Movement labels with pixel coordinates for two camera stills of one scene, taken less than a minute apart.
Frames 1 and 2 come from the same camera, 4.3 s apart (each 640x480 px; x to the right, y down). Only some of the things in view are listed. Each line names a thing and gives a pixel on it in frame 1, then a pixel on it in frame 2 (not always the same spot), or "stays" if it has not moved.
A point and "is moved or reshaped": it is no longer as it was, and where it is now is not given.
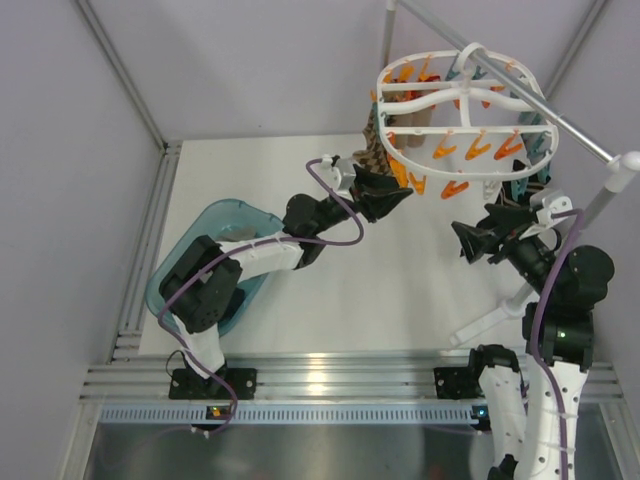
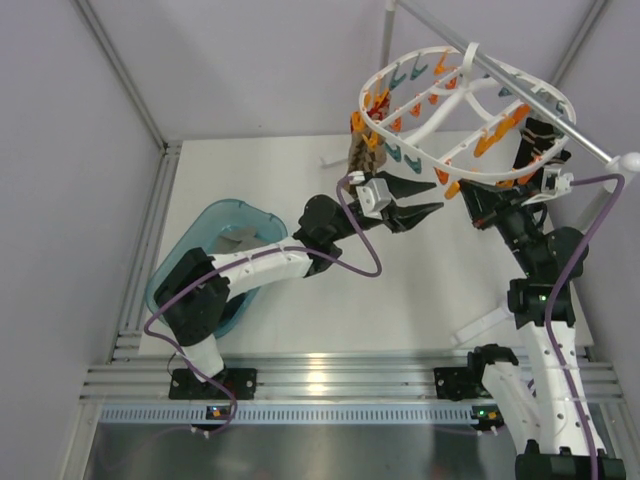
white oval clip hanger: x=453 y=117 is moved or reshaped
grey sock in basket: x=237 y=233 stays
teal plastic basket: x=224 y=221 stays
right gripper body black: x=506 y=234 to x=496 y=212
